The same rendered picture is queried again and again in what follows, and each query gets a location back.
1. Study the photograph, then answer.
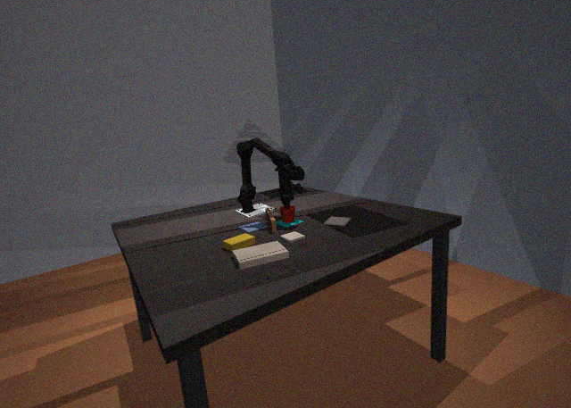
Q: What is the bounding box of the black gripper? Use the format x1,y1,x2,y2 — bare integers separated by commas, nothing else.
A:
279,179,294,209

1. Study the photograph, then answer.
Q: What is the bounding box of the tan curved bar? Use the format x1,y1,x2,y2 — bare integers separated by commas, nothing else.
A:
265,208,277,232

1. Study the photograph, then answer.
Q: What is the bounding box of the yellow rectangular block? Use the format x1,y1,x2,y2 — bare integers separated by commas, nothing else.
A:
223,233,256,252

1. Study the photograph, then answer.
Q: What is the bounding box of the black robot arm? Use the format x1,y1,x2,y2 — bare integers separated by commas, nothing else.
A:
236,138,305,213

